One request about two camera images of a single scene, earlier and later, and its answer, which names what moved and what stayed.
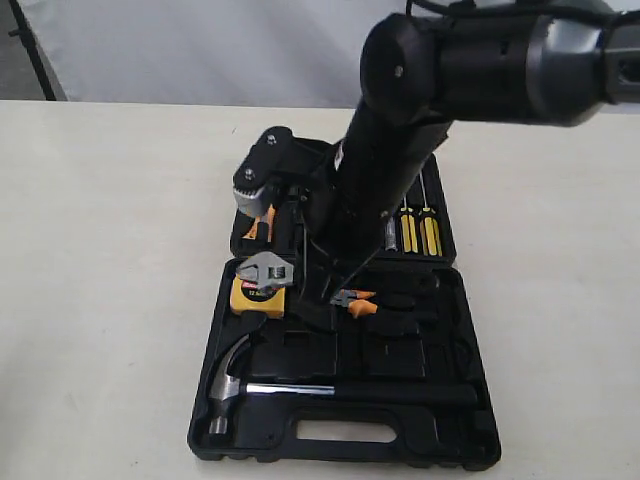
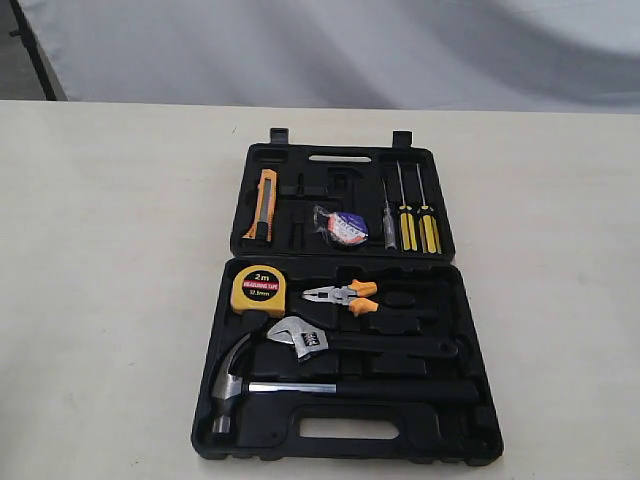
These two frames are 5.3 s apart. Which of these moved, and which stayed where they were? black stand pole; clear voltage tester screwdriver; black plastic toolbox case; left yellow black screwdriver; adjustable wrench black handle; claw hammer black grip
Moved: adjustable wrench black handle; claw hammer black grip
Stayed: clear voltage tester screwdriver; black stand pole; black plastic toolbox case; left yellow black screwdriver
